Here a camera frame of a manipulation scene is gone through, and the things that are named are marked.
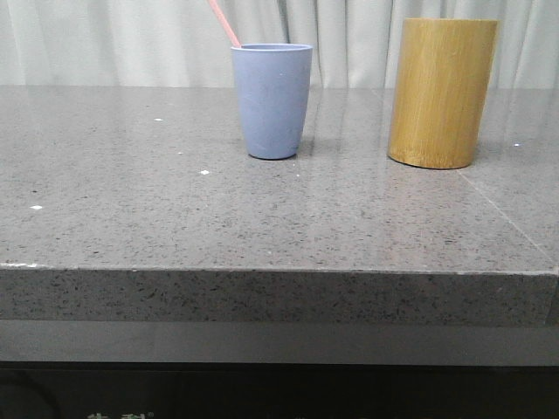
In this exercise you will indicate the bamboo cylinder holder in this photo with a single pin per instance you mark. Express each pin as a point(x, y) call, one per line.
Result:
point(443, 72)

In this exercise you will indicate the pink chopstick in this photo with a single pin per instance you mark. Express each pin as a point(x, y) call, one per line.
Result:
point(224, 23)

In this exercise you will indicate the blue plastic cup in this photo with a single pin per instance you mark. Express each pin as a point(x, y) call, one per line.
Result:
point(272, 82)

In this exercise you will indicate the white pleated curtain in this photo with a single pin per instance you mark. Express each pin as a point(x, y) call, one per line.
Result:
point(181, 43)

